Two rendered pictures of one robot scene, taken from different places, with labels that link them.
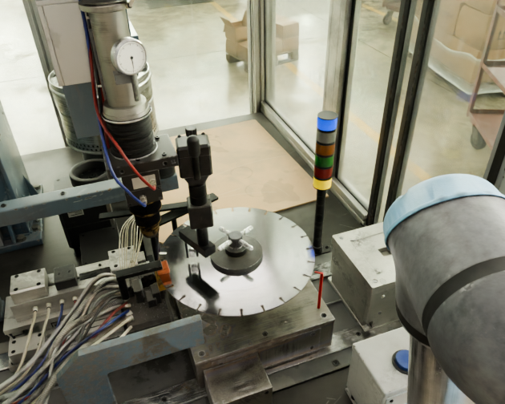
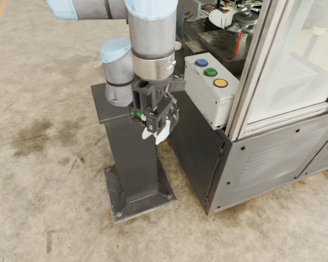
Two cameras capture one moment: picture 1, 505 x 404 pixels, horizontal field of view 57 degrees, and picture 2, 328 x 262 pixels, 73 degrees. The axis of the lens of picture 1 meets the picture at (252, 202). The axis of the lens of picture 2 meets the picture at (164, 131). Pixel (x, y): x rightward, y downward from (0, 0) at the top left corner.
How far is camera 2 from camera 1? 1.12 m
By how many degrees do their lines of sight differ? 63
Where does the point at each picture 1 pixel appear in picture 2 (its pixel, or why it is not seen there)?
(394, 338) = (214, 62)
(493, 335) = not seen: outside the picture
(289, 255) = (250, 28)
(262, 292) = (223, 23)
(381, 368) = (197, 57)
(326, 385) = not seen: hidden behind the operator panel
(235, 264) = (236, 15)
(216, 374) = (197, 42)
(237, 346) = (207, 40)
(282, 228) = not seen: hidden behind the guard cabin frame
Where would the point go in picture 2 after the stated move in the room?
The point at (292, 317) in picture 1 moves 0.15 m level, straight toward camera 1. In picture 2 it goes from (226, 51) to (193, 49)
